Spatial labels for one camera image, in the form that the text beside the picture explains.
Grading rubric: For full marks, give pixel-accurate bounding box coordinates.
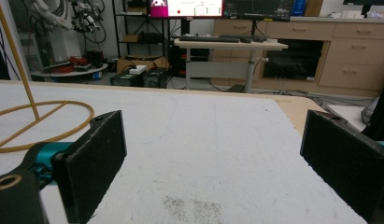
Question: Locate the black metal shelf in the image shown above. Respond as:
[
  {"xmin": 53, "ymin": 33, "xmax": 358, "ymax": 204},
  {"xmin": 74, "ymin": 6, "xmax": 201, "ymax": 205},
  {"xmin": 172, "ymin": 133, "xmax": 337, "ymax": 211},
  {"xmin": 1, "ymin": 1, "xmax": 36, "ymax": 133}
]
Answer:
[{"xmin": 111, "ymin": 0, "xmax": 169, "ymax": 60}]

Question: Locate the black keyboard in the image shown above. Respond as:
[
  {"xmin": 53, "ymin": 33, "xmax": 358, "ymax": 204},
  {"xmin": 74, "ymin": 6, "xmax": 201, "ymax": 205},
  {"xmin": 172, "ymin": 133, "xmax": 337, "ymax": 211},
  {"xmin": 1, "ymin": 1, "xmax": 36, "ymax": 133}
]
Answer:
[{"xmin": 178, "ymin": 35, "xmax": 241, "ymax": 44}]

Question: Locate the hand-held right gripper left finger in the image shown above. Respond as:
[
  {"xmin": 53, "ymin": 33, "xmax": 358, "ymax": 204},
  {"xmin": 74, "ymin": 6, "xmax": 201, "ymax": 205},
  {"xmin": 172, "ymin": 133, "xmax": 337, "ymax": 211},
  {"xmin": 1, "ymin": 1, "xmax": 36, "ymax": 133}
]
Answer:
[{"xmin": 50, "ymin": 109, "xmax": 128, "ymax": 224}]

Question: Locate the cardboard box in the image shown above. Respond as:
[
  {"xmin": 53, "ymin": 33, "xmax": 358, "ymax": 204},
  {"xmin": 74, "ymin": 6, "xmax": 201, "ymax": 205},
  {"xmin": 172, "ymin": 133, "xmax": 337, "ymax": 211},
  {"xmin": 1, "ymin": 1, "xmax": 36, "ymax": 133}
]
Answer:
[{"xmin": 116, "ymin": 55, "xmax": 171, "ymax": 75}]

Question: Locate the round white platform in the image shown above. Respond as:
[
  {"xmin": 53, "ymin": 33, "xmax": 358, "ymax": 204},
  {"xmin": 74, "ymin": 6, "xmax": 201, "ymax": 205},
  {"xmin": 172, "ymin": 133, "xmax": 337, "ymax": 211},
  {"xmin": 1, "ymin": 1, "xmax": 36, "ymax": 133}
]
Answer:
[{"xmin": 30, "ymin": 63, "xmax": 109, "ymax": 78}]

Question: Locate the yellow wire stand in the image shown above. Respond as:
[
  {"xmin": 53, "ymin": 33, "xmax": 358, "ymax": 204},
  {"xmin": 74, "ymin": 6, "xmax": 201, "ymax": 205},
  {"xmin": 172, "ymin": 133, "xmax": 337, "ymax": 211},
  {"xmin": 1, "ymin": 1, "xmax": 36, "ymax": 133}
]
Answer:
[{"xmin": 0, "ymin": 0, "xmax": 95, "ymax": 154}]

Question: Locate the bright computer monitor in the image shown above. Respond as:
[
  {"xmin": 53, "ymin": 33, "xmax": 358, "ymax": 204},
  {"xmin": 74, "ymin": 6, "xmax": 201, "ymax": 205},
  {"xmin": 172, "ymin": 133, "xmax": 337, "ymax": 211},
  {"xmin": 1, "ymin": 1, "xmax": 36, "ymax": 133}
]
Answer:
[{"xmin": 149, "ymin": 0, "xmax": 224, "ymax": 19}]

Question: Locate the black equipment case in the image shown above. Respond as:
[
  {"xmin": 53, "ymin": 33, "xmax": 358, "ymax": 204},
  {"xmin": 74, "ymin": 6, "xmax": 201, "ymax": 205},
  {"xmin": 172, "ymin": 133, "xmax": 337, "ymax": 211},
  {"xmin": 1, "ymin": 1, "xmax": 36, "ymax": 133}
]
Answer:
[{"xmin": 109, "ymin": 66, "xmax": 169, "ymax": 90}]

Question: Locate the white standing desk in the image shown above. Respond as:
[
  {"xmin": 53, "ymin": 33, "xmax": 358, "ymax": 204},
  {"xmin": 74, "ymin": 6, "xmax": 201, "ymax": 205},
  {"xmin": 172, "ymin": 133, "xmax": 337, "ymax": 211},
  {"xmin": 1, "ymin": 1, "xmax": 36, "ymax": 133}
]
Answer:
[{"xmin": 173, "ymin": 37, "xmax": 289, "ymax": 93}]

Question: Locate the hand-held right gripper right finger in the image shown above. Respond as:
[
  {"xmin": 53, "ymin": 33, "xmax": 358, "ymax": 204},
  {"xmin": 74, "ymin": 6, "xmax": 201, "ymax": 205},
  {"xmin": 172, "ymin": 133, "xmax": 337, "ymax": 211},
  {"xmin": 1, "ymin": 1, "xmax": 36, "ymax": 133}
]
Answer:
[{"xmin": 299, "ymin": 109, "xmax": 384, "ymax": 224}]

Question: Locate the dark computer monitor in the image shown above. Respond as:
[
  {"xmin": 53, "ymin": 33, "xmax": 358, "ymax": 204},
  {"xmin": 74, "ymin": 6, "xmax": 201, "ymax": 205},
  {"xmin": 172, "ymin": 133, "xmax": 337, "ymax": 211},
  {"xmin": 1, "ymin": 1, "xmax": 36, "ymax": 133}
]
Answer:
[{"xmin": 222, "ymin": 0, "xmax": 295, "ymax": 22}]

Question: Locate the beige drawer cabinet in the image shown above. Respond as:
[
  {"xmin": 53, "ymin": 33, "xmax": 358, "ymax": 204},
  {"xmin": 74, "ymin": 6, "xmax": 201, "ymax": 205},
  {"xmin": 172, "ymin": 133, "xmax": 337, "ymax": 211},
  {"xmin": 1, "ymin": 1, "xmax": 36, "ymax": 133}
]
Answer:
[{"xmin": 213, "ymin": 16, "xmax": 384, "ymax": 97}]

